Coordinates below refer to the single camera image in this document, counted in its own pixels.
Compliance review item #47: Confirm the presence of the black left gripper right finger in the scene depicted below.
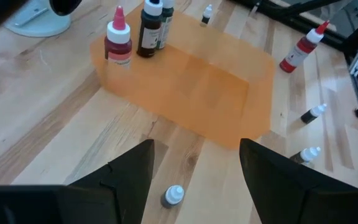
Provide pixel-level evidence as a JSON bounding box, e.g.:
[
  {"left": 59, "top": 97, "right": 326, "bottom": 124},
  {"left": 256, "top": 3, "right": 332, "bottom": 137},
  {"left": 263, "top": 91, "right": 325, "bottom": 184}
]
[{"left": 239, "top": 138, "right": 358, "bottom": 224}]

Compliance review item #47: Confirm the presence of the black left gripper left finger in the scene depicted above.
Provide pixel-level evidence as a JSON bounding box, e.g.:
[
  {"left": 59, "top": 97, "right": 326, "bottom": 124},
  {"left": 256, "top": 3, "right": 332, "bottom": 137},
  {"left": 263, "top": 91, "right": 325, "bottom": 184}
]
[{"left": 68, "top": 139, "right": 155, "bottom": 224}]

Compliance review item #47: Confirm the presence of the small purple dropper bottle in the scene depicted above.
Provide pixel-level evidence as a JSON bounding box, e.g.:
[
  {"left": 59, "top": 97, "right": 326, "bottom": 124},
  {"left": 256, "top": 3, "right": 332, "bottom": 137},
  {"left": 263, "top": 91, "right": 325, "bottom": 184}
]
[{"left": 160, "top": 184, "right": 185, "bottom": 209}]

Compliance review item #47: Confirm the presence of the red-capped food coloring bottle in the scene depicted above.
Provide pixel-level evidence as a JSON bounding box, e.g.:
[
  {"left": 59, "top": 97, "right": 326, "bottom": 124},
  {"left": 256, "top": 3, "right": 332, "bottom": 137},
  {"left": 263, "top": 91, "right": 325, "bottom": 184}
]
[{"left": 279, "top": 20, "right": 331, "bottom": 74}]

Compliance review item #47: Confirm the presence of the pink-capped food coloring bottle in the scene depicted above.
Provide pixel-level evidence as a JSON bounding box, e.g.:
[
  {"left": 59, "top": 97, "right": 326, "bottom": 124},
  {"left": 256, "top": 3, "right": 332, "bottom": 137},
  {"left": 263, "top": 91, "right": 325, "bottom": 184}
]
[{"left": 103, "top": 5, "right": 133, "bottom": 68}]

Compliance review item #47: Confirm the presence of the black-capped food coloring bottle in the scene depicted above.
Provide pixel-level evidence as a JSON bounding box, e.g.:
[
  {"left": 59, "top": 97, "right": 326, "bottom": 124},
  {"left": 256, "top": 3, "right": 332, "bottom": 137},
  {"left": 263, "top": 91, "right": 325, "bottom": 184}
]
[{"left": 136, "top": 0, "right": 163, "bottom": 58}]

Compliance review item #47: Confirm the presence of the green-capped food coloring bottle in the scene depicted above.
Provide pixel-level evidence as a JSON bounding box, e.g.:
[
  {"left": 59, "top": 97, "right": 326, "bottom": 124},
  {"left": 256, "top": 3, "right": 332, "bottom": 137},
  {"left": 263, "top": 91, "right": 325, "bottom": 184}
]
[{"left": 157, "top": 0, "right": 175, "bottom": 50}]

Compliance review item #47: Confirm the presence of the translucent orange plastic tray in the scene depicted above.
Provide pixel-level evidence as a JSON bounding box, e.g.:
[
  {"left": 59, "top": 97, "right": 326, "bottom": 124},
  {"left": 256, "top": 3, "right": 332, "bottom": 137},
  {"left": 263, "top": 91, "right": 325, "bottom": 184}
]
[{"left": 89, "top": 2, "right": 276, "bottom": 151}]

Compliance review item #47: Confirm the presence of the white cylindrical camera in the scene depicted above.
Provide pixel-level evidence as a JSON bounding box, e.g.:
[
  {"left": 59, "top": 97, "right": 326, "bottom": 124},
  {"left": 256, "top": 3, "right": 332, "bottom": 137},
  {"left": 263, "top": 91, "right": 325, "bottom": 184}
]
[{"left": 4, "top": 0, "right": 83, "bottom": 38}]

